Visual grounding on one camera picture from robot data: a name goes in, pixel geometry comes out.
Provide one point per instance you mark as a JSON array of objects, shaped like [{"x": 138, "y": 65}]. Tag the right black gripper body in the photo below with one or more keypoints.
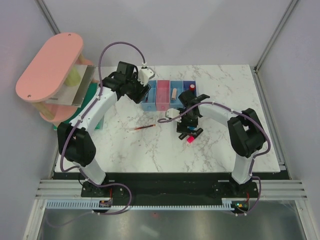
[{"x": 187, "y": 120}]

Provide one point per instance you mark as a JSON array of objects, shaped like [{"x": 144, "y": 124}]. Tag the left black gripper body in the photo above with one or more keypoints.
[{"x": 136, "y": 88}]

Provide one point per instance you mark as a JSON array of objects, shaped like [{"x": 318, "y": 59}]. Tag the blue cap highlighter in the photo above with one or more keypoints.
[{"x": 186, "y": 132}]

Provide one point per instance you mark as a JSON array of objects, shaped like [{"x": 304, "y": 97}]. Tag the pink cap highlighter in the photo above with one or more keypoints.
[{"x": 196, "y": 134}]

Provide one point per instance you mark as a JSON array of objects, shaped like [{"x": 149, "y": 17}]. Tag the light blue bin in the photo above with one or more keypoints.
[{"x": 150, "y": 106}]

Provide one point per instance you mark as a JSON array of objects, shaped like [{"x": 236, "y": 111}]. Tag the pink bin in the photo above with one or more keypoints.
[{"x": 162, "y": 101}]

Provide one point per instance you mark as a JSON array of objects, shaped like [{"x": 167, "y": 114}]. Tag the red black stamp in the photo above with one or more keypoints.
[{"x": 192, "y": 87}]

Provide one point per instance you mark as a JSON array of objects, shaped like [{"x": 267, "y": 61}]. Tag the dark red pencil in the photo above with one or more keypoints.
[{"x": 142, "y": 127}]

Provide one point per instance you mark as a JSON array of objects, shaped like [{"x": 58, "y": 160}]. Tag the purple bin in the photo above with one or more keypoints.
[{"x": 187, "y": 83}]

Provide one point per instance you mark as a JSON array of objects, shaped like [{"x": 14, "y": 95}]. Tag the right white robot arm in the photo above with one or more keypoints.
[{"x": 246, "y": 134}]

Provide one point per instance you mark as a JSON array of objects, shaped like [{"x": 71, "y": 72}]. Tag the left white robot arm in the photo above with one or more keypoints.
[{"x": 75, "y": 145}]

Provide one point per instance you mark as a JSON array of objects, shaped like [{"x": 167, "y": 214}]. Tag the green box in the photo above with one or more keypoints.
[{"x": 92, "y": 93}]

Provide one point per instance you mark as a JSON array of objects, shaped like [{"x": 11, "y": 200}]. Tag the pink wooden shelf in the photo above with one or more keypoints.
[{"x": 57, "y": 79}]

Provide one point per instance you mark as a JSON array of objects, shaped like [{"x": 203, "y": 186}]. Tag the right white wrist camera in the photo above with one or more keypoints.
[{"x": 172, "y": 114}]

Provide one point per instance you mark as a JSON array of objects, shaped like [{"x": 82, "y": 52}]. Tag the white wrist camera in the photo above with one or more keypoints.
[
  {"x": 172, "y": 114},
  {"x": 145, "y": 74}
]

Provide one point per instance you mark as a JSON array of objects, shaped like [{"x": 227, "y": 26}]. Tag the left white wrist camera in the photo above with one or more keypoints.
[{"x": 145, "y": 74}]

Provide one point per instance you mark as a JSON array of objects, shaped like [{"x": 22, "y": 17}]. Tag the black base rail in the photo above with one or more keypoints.
[{"x": 165, "y": 189}]

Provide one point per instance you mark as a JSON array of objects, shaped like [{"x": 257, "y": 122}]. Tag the left aluminium frame post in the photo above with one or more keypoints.
[{"x": 48, "y": 16}]

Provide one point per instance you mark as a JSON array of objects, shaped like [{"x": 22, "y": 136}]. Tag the aluminium frame post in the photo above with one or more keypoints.
[
  {"x": 276, "y": 33},
  {"x": 48, "y": 16}
]

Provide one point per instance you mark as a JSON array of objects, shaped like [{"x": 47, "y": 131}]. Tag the white cable duct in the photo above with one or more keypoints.
[{"x": 103, "y": 205}]

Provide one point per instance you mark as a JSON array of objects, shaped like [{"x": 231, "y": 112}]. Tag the right aluminium frame post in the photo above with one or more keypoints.
[{"x": 276, "y": 33}]

